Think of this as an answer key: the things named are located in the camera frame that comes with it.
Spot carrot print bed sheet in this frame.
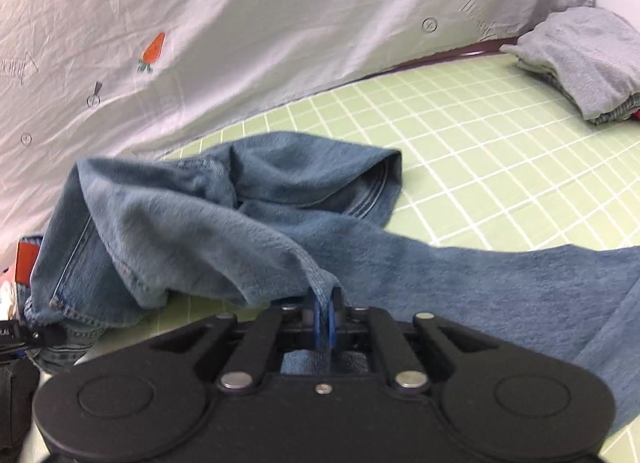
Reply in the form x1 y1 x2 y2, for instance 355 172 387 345
0 0 598 254

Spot stack of folded clothes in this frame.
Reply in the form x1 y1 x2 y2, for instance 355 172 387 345
500 7 640 124

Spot blue denim jeans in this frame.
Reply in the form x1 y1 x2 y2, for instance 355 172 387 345
22 130 640 439

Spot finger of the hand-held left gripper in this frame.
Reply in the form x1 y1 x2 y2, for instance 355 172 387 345
0 319 63 350

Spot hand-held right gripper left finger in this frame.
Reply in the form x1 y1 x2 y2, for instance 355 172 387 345
147 293 328 390

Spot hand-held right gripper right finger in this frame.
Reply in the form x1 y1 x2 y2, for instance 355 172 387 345
327 287 506 390

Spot folded plaid shirt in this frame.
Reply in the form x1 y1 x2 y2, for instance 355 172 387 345
592 93 640 126

